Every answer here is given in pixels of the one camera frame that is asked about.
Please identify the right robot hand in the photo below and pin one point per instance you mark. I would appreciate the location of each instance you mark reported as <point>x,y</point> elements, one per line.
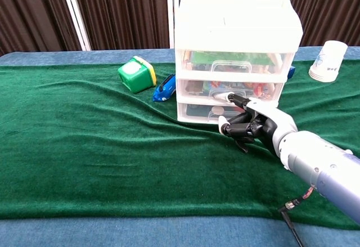
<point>270,117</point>

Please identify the clear drawer with toys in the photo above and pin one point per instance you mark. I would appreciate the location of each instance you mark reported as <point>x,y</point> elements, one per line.
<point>197,88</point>

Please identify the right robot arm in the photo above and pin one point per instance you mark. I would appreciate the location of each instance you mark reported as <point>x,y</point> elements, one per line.
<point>323,162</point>

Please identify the clear drawer with dark contents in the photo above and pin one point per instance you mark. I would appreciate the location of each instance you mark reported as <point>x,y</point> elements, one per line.
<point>197,113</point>

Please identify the clear drawer with green board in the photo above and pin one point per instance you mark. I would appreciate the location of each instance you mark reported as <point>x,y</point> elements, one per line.
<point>197,61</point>

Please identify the blue printed packet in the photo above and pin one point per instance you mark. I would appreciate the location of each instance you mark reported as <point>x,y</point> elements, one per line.
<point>291,72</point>

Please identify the stack of white paper cups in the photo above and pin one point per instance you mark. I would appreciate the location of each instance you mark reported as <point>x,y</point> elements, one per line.
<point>327,61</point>

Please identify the blue toy train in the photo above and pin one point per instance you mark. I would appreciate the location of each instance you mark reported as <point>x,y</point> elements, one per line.
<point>164,89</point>

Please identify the green cube box yellow lid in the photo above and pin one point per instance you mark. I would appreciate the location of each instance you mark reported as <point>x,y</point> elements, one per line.
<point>135,78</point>

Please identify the green velvet cloth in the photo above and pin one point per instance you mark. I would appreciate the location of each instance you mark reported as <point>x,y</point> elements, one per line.
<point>112,145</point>

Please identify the blue table cover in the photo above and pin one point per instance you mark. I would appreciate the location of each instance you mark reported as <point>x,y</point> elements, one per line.
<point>140,233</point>

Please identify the white plastic drawer unit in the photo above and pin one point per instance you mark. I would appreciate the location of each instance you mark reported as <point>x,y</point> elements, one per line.
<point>239,19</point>

